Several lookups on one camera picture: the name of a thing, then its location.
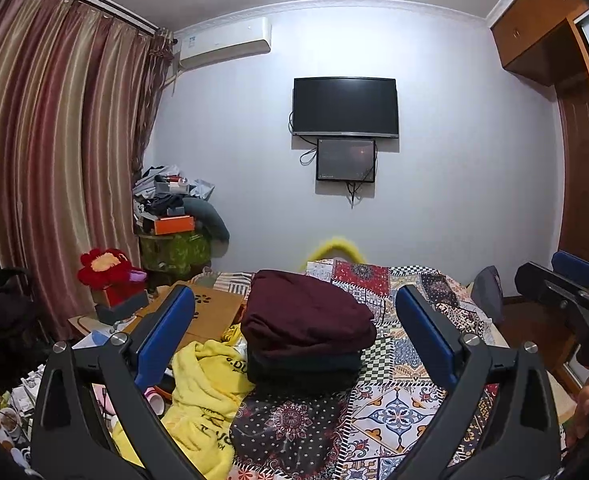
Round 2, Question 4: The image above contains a white air conditioner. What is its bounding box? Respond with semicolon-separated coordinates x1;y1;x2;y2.
172;16;272;68

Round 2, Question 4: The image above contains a pile of clutter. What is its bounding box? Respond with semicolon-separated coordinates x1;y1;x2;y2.
133;164;215;221

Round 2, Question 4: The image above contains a yellow plush item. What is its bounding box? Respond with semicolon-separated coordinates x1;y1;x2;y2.
297;235;370;273

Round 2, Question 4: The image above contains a patchwork bedspread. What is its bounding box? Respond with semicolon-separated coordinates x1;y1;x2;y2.
189;257;510;480

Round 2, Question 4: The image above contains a grey box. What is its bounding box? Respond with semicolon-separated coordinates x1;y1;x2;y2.
96;292;150;326

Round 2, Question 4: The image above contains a curtain rail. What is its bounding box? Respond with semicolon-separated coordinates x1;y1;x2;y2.
17;0;161;37

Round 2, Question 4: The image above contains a striped curtain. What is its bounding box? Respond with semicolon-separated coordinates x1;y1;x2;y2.
0;0;174;361

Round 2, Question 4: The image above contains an orange box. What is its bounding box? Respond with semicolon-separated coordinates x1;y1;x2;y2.
152;215;195;236

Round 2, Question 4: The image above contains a small wall monitor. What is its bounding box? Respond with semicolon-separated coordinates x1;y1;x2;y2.
316;137;377;183

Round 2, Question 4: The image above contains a pink cup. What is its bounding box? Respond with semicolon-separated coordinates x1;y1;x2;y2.
144;387;165;416

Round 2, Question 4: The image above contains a red flower plush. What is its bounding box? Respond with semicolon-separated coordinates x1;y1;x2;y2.
78;247;148;293

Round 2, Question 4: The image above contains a yellow garment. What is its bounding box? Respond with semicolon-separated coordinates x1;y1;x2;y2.
110;325;258;478

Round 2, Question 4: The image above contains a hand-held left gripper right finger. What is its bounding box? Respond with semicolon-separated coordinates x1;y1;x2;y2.
395;284;561;480

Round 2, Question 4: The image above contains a black wall television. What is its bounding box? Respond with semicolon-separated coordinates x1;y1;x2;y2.
293;77;400;138

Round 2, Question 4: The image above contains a grey neck pillow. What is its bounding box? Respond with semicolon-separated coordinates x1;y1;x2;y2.
182;196;230;243

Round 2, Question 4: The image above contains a wooden wardrobe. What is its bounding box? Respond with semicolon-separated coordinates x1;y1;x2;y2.
489;0;589;271

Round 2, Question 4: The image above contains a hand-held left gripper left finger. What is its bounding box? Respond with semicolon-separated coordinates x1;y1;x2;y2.
30;284;205;480

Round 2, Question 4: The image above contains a red gift box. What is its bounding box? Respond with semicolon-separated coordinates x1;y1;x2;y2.
94;280;148;308

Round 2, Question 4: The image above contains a maroon garment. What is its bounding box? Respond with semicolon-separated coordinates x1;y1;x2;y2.
240;269;377;361

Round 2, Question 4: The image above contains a dark blue garment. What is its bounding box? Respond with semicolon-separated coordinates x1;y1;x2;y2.
247;345;364;396

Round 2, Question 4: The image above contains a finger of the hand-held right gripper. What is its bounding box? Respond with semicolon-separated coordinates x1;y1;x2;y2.
551;251;589;286
515;261;578;313

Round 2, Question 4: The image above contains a green cloth covered table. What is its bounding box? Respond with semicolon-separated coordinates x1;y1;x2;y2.
139;232;212;286

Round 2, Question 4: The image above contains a person's right hand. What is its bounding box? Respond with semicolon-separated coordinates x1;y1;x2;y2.
572;380;589;448

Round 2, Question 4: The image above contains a cardboard box with paw prints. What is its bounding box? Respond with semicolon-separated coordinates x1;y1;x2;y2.
119;280;248;351

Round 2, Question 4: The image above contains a black chair with clothes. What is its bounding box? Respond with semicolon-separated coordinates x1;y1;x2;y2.
0;217;50;396

